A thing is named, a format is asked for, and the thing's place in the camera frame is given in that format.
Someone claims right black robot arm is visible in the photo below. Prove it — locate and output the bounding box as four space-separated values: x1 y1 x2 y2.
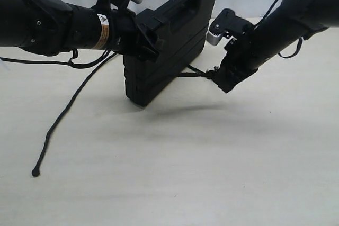
207 0 338 93

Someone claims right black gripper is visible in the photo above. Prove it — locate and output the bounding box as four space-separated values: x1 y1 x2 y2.
211 35 258 93

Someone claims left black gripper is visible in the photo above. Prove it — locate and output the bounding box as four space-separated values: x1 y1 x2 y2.
112 9 165 61

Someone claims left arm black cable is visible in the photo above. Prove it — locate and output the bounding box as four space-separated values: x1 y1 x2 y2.
0 0 128 69

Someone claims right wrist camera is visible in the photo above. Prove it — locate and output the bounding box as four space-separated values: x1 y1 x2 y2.
206 8 254 46

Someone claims black plastic carrying case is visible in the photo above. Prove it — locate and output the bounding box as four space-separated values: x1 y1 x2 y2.
123 0 215 107

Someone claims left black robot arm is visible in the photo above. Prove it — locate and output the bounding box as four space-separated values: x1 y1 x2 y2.
1 0 160 60

